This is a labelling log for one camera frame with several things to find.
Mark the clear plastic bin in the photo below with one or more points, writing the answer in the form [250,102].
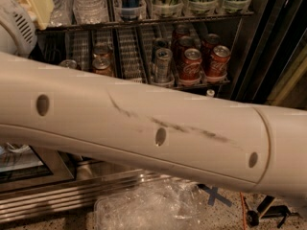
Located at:
[161,205]

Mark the silver can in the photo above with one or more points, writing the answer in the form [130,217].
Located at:
[163,57]
[157,44]

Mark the gold can front left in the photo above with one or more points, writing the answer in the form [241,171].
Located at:
[69,63]

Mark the yellow black wheeled stand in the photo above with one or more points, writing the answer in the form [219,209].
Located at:
[267,210]

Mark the steel fridge door left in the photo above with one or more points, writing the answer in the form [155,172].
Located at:
[23,166]

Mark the clear water bottle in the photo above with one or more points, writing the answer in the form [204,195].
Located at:
[61,14]
[90,11]

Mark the red cola can middle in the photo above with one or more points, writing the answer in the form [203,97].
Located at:
[181,45]

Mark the red cola can right front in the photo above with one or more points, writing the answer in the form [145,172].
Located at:
[217,64]

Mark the white cap bottle right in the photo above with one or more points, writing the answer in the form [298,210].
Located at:
[210,93]

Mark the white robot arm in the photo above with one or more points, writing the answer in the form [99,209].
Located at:
[238,146]

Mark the red cola can right rear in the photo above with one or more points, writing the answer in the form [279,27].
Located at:
[208,43]

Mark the black fridge door right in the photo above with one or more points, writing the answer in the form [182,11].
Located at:
[271,38]

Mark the steel fridge base grille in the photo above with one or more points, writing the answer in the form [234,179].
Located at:
[94,179]

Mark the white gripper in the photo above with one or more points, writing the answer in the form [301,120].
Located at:
[15,29]

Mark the gold can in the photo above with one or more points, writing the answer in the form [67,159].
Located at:
[69,63]
[102,51]
[102,66]

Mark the gold can rear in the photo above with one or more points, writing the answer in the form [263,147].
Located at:
[102,51]

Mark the silver can rear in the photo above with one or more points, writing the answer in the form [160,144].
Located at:
[157,44]

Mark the top wire shelf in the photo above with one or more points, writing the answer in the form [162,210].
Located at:
[144,22]

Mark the silver can front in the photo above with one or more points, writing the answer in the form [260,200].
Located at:
[163,57]

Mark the red cola can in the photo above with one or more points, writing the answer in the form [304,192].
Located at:
[217,64]
[180,31]
[208,43]
[181,45]
[190,64]

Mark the left clear water bottle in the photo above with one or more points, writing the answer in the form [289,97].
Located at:
[61,14]

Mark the blue tape cross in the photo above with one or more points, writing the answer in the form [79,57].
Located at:
[214,195]

